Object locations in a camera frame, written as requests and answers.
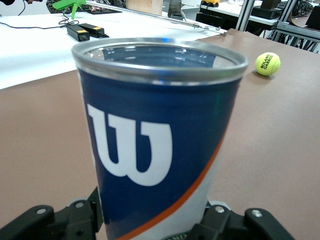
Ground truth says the long metal rod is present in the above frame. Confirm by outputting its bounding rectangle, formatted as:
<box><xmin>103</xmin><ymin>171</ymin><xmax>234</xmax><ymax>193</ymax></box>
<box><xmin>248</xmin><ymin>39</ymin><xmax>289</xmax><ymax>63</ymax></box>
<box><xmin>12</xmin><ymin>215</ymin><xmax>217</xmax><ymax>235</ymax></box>
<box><xmin>86</xmin><ymin>0</ymin><xmax>227</xmax><ymax>35</ymax></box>

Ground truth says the green plastic tool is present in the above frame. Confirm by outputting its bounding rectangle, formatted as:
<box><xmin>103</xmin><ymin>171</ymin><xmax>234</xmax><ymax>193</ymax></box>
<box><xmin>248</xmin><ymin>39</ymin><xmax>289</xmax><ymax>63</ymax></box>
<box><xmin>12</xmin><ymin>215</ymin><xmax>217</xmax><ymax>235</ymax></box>
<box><xmin>51</xmin><ymin>0</ymin><xmax>87</xmax><ymax>20</ymax></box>

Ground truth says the cardboard box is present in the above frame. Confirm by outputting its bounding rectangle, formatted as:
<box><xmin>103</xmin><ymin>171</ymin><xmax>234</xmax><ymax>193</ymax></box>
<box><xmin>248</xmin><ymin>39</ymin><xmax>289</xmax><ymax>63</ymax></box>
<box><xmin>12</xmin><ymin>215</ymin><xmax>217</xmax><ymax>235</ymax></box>
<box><xmin>126</xmin><ymin>0</ymin><xmax>163</xmax><ymax>17</ymax></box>

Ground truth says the grey cylinder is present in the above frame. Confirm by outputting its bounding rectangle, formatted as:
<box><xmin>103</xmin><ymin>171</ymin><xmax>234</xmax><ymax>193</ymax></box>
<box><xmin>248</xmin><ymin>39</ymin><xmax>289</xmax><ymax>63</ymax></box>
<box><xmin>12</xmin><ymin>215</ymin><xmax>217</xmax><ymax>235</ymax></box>
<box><xmin>169</xmin><ymin>0</ymin><xmax>185</xmax><ymax>20</ymax></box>

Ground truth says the yellow toy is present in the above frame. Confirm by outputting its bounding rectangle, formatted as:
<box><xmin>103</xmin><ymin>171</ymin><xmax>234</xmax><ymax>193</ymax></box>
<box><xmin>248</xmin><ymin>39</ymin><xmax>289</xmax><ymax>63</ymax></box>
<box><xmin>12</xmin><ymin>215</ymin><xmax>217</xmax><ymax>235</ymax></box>
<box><xmin>201</xmin><ymin>0</ymin><xmax>221</xmax><ymax>8</ymax></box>

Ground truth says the blue white tennis ball can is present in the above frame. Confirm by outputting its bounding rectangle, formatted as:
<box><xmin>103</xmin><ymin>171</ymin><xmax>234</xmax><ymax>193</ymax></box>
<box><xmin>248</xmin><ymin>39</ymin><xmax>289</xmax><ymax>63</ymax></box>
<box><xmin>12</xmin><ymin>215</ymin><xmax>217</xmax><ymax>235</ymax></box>
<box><xmin>71</xmin><ymin>37</ymin><xmax>250</xmax><ymax>240</ymax></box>

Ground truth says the black power adapter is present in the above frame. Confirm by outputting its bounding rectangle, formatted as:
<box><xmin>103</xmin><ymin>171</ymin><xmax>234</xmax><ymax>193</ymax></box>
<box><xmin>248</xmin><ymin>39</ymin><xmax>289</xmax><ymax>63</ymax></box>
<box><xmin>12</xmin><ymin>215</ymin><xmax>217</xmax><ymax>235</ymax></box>
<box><xmin>79</xmin><ymin>22</ymin><xmax>110</xmax><ymax>39</ymax></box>
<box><xmin>66</xmin><ymin>23</ymin><xmax>91</xmax><ymax>42</ymax></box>

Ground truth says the aluminium upright profile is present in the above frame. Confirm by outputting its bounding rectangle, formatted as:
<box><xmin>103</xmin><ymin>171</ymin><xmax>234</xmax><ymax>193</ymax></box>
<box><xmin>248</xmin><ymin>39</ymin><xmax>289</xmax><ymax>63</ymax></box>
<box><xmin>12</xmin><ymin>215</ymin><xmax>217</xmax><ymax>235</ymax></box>
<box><xmin>236</xmin><ymin>0</ymin><xmax>256</xmax><ymax>32</ymax></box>

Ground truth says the thin black cable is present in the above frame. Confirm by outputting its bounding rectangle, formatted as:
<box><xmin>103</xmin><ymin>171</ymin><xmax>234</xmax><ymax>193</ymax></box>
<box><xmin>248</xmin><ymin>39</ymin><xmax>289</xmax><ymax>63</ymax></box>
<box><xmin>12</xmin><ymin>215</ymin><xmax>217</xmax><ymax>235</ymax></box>
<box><xmin>0</xmin><ymin>12</ymin><xmax>76</xmax><ymax>30</ymax></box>

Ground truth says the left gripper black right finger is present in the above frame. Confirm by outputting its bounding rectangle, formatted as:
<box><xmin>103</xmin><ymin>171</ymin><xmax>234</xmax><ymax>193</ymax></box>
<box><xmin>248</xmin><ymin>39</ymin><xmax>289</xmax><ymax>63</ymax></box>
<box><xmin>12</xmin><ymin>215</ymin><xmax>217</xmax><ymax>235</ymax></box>
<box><xmin>189</xmin><ymin>199</ymin><xmax>296</xmax><ymax>240</ymax></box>

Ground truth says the brown table mat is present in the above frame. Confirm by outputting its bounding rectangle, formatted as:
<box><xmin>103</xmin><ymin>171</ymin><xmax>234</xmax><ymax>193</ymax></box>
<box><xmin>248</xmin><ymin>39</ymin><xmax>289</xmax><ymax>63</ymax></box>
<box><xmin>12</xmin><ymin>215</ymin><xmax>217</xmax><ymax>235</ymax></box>
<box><xmin>0</xmin><ymin>27</ymin><xmax>320</xmax><ymax>240</ymax></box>

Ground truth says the white background desk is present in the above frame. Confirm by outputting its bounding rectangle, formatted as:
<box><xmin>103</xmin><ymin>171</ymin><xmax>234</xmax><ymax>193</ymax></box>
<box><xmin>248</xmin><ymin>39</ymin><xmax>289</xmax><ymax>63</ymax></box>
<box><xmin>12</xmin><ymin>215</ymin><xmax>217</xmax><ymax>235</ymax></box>
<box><xmin>196</xmin><ymin>4</ymin><xmax>280</xmax><ymax>32</ymax></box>

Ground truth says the aluminium frame rail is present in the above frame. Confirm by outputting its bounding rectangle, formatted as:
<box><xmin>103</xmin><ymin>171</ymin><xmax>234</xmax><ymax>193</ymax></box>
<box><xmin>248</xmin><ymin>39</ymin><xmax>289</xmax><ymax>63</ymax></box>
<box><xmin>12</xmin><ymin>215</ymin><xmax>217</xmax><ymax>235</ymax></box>
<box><xmin>271</xmin><ymin>0</ymin><xmax>320</xmax><ymax>51</ymax></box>

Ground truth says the black device box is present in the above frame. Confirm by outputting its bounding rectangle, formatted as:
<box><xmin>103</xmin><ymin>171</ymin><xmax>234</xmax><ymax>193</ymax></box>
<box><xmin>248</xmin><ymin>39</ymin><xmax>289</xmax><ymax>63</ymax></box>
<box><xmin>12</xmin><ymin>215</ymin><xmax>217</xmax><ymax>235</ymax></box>
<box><xmin>251</xmin><ymin>6</ymin><xmax>279</xmax><ymax>20</ymax></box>

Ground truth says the yellow printed tennis ball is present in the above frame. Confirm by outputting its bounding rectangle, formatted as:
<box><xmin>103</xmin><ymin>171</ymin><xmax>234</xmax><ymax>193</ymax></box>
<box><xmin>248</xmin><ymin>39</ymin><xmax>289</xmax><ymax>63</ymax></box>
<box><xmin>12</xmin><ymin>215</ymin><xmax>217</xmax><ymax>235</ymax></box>
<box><xmin>254</xmin><ymin>51</ymin><xmax>282</xmax><ymax>77</ymax></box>

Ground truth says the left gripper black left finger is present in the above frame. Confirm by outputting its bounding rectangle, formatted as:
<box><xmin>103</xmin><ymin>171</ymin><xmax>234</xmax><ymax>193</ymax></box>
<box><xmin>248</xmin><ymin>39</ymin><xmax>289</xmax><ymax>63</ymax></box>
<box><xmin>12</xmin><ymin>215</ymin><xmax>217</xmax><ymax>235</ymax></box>
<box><xmin>0</xmin><ymin>186</ymin><xmax>106</xmax><ymax>240</ymax></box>

